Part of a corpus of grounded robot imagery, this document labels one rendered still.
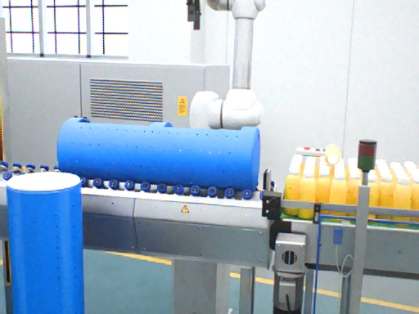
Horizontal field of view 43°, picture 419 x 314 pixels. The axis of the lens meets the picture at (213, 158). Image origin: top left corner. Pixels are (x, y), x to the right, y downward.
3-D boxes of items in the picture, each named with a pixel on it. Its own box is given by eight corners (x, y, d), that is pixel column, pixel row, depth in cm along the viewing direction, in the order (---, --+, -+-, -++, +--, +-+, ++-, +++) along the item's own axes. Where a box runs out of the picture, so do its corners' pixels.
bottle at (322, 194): (309, 214, 221) (312, 172, 218) (321, 212, 225) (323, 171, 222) (322, 219, 216) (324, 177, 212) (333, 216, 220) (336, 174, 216)
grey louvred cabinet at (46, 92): (27, 203, 540) (20, 57, 511) (225, 235, 459) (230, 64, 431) (-15, 217, 491) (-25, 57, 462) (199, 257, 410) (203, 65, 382)
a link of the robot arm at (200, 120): (192, 128, 305) (193, 89, 301) (224, 130, 302) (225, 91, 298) (186, 132, 289) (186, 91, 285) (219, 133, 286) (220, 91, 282)
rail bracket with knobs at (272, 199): (263, 213, 222) (264, 189, 220) (281, 215, 220) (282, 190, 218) (260, 221, 212) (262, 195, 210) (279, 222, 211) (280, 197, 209)
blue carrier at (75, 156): (83, 173, 267) (84, 116, 263) (259, 186, 249) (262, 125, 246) (56, 182, 239) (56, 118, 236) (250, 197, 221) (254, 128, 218)
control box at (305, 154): (295, 167, 265) (297, 146, 263) (337, 169, 261) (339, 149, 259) (295, 171, 255) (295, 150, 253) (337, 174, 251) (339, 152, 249)
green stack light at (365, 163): (356, 166, 193) (357, 152, 192) (374, 167, 192) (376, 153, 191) (357, 169, 187) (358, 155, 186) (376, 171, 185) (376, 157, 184)
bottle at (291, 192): (286, 209, 228) (289, 169, 224) (302, 212, 224) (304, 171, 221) (281, 213, 222) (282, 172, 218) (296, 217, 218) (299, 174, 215)
